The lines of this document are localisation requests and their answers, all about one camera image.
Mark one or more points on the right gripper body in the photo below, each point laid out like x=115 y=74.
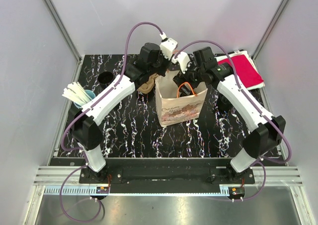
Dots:
x=192 y=77

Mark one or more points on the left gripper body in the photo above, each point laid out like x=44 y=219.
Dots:
x=161 y=66

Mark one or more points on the beige paper takeout bag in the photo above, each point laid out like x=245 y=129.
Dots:
x=176 y=104

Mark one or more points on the black coffee cup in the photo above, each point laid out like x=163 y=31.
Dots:
x=223 y=103
x=105 y=79

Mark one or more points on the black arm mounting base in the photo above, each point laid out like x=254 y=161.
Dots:
x=213 y=170

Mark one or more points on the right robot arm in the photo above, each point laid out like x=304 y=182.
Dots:
x=266 y=130

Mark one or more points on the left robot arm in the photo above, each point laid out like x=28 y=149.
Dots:
x=85 y=130

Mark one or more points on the lower brown pulp cup carrier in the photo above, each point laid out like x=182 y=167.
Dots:
x=148 y=86

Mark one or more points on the red cloth napkin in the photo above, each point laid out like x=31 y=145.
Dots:
x=246 y=69

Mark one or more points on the light blue holder cup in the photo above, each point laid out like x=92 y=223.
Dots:
x=83 y=98

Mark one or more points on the white wooden stirrer bundle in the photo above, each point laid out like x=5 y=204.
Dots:
x=71 y=89

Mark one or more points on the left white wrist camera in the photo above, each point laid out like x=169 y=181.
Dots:
x=167 y=46

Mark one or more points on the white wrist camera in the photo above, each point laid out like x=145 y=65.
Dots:
x=182 y=59
x=167 y=46

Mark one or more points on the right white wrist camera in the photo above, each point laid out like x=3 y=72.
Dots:
x=182 y=59

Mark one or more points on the aluminium frame rail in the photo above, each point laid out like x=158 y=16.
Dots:
x=276 y=198

